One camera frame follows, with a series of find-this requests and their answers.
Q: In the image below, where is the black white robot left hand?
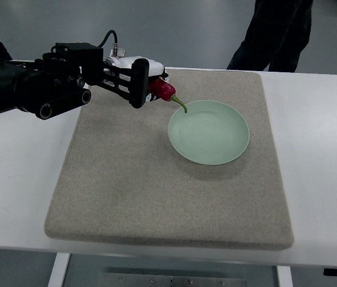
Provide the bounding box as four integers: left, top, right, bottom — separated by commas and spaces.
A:
99, 56, 166, 109

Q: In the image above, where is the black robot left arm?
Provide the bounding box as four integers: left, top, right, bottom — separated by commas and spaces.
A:
0, 30, 116, 120

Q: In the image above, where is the beige felt mat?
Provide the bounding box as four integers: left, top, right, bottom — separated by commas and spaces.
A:
44, 69, 294, 250

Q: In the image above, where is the white table leg left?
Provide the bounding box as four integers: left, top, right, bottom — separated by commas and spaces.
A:
47, 253, 71, 287

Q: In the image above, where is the white table leg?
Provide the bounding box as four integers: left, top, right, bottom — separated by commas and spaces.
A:
276, 266, 293, 287
47, 253, 71, 287

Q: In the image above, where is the small clear floor fixture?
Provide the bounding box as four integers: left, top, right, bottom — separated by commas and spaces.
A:
115, 48, 125, 57

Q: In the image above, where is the red pepper green stem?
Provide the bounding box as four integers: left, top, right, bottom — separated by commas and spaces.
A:
147, 77, 188, 113

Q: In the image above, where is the person in dark trousers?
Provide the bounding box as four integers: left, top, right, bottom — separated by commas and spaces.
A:
227, 0, 313, 72

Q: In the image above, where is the light green plate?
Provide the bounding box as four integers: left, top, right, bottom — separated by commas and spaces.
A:
168, 100, 250, 166

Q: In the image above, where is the white table leg right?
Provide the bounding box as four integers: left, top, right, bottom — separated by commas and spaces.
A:
276, 266, 293, 287

